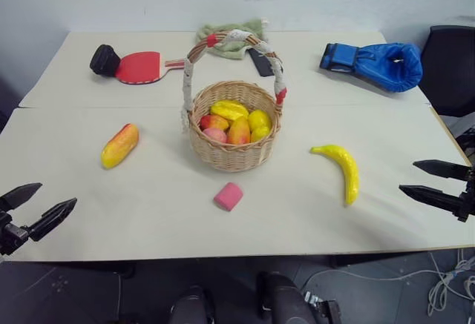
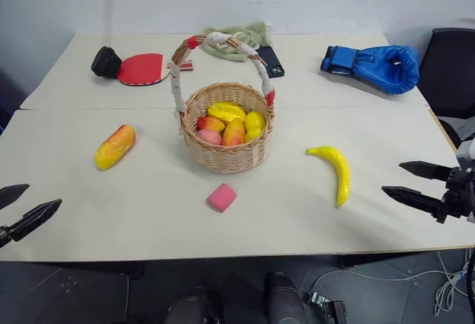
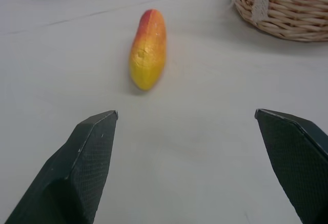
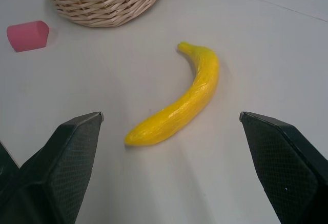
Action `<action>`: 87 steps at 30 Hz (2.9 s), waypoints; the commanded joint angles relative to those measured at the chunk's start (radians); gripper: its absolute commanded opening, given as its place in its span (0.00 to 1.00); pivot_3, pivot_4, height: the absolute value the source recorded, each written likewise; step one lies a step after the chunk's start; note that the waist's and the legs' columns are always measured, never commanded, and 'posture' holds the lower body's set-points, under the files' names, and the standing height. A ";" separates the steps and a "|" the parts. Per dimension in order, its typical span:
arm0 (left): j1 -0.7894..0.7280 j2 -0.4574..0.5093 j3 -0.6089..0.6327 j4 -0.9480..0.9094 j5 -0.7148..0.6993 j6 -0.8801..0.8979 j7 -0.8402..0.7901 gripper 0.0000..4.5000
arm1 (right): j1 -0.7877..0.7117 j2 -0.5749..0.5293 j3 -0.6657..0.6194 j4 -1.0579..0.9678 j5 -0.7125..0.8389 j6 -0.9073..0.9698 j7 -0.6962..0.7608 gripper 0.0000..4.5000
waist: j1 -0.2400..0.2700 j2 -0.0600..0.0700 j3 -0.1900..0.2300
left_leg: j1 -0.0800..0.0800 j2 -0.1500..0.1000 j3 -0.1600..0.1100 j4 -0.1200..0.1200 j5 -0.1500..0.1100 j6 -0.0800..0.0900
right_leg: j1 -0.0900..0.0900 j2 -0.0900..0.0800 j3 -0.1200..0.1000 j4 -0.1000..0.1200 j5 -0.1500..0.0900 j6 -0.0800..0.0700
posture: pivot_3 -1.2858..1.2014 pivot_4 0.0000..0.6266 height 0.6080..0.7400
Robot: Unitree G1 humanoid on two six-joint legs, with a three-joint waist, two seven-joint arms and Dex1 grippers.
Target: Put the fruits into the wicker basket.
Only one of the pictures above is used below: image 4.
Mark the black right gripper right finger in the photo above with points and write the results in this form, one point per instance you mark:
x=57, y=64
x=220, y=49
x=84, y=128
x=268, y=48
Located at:
x=287, y=172

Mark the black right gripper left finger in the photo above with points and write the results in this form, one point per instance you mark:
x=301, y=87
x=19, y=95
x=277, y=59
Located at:
x=59, y=167

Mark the yellow banana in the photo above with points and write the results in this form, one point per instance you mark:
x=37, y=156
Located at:
x=189, y=101

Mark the pink block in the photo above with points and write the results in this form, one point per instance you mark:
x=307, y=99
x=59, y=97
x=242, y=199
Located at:
x=27, y=36

